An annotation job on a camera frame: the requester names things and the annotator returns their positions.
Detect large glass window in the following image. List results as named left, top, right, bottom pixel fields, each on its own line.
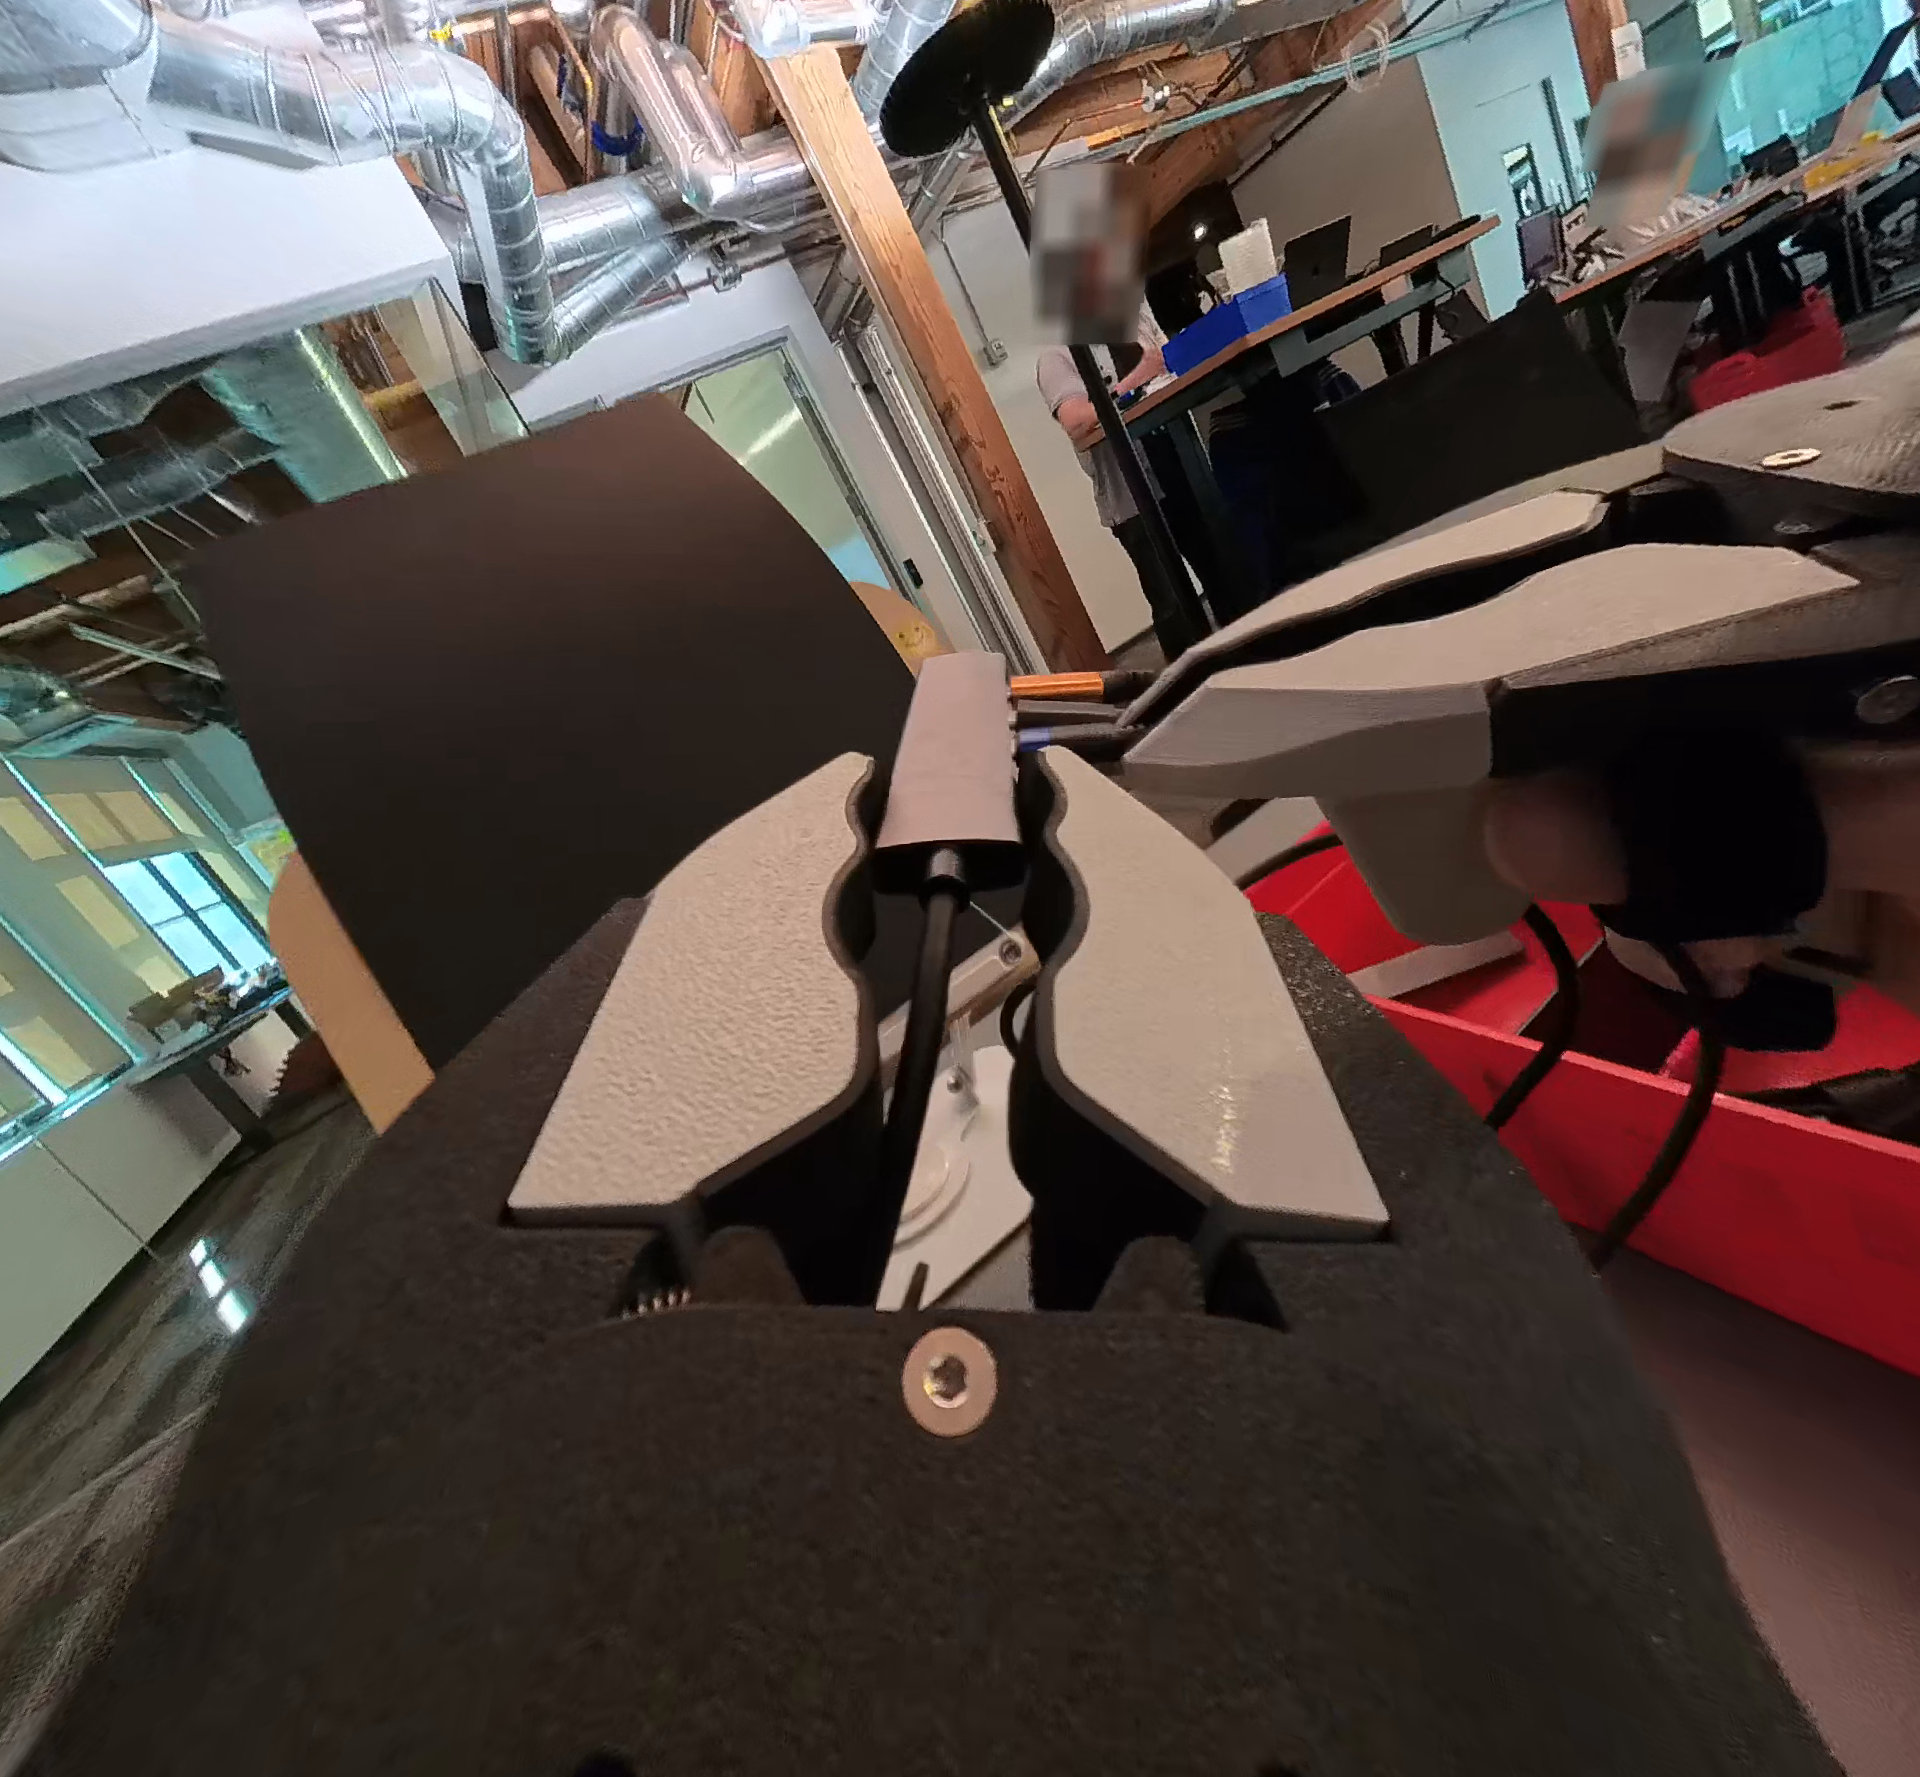
left=0, top=742, right=303, bottom=1166

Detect red plastic bin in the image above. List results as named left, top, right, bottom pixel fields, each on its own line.
left=1236, top=831, right=1920, bottom=1378

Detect grey usb hub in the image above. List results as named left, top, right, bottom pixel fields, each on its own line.
left=873, top=652, right=1034, bottom=894

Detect black cable blue plug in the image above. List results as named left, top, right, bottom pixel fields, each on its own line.
left=1011, top=705, right=1730, bottom=1271

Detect black panel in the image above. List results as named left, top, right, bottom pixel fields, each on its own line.
left=1316, top=293, right=1647, bottom=552

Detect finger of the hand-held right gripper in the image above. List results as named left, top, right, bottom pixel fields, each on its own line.
left=1122, top=545, right=1863, bottom=807
left=1154, top=489, right=1615, bottom=702

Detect black disc on black rod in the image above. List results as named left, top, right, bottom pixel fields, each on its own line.
left=876, top=0, right=1210, bottom=662

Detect blue plastic bin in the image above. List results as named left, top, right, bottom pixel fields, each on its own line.
left=1163, top=275, right=1295, bottom=380

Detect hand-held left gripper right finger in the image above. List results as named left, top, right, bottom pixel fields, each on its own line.
left=1011, top=746, right=1391, bottom=1242

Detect glass door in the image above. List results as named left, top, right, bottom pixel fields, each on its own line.
left=681, top=339, right=905, bottom=581

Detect person's right hand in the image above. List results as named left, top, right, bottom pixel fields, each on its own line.
left=1481, top=735, right=1920, bottom=1006

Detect silver ventilation ducts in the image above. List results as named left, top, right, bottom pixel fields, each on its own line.
left=0, top=0, right=1576, bottom=372

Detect red bag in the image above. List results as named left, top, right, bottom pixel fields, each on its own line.
left=1684, top=293, right=1851, bottom=417

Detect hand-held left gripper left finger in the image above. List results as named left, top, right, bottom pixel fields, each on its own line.
left=508, top=752, right=878, bottom=1230

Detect white metal tablet stand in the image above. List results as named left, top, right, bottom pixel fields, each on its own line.
left=876, top=907, right=1040, bottom=1311

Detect wooden ceiling beam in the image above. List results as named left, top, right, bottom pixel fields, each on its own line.
left=756, top=43, right=1112, bottom=672

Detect wooden standing desk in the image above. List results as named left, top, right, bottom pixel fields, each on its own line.
left=1117, top=215, right=1504, bottom=495

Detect black board with wooden frame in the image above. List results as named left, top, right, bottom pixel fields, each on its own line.
left=185, top=394, right=942, bottom=1148

